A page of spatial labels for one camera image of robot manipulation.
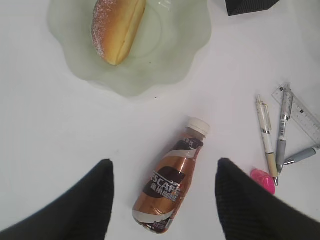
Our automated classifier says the golden sugared bread roll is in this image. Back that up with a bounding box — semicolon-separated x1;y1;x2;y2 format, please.
91;0;147;66

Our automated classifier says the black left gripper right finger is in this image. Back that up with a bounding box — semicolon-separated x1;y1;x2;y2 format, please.
215;158;320;240

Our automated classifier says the white and beige pen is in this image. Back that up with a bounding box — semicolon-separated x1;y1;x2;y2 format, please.
256;95;279;187

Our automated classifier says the blue grey retractable pen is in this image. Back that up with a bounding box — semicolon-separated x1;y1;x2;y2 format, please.
284;144;320;166

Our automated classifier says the clear plastic ruler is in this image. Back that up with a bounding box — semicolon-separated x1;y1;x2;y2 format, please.
271;82;320;145

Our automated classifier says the pale green wavy glass plate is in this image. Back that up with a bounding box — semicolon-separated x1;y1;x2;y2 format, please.
47;0;212;98

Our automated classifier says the pink highlighter cap eraser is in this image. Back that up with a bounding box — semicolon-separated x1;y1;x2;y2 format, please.
250;168;276;195

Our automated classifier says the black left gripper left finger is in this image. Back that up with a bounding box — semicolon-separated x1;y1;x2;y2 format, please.
0;159;114;240

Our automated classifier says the grey grip patterned pen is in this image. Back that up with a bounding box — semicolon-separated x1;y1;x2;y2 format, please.
276;83;294;175

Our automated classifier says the brown coffee drink bottle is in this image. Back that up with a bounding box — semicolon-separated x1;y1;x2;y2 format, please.
132;118;210;234

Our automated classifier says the black square pen holder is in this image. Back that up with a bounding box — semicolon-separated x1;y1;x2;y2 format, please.
225;0;279;16

